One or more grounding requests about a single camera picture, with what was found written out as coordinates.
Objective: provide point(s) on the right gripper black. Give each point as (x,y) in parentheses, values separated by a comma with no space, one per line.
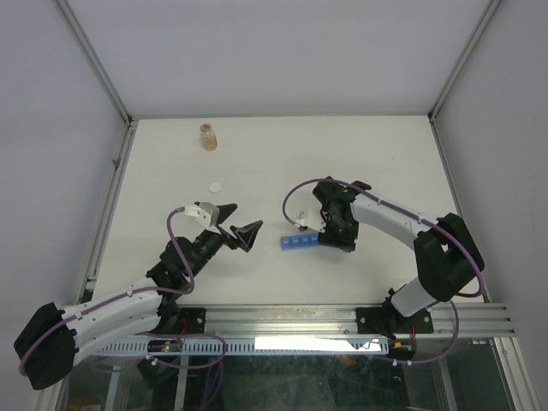
(346,241)

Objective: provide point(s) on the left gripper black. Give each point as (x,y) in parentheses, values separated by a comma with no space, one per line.
(244,235)

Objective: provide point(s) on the white bottle cap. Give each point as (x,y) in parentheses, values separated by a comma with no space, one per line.
(215,187)

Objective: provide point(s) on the blue weekly pill organizer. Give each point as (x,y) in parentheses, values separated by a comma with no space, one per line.
(299,241)

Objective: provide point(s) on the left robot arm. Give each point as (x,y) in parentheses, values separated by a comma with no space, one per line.
(56,339)

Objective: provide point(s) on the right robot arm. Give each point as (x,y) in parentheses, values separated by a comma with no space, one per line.
(446,256)

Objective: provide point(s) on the amber pill bottle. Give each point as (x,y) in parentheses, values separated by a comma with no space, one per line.
(208,137)

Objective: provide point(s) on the small status circuit board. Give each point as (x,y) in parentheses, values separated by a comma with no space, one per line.
(165,346)

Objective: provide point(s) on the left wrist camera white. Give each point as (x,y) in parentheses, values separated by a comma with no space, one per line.
(204,214)

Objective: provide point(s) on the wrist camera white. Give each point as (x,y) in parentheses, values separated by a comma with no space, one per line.
(204,214)
(310,220)

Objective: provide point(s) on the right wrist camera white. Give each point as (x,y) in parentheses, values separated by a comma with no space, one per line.
(310,220)

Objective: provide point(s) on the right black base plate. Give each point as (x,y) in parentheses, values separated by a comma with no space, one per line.
(388,323)

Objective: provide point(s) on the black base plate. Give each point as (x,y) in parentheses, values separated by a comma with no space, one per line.
(388,323)
(190,320)

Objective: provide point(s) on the aluminium mounting rail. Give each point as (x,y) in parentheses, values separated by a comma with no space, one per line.
(476,320)

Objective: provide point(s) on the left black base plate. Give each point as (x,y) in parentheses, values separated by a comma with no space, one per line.
(190,320)

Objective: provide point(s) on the slotted grey cable duct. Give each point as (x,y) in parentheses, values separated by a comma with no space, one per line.
(258,345)

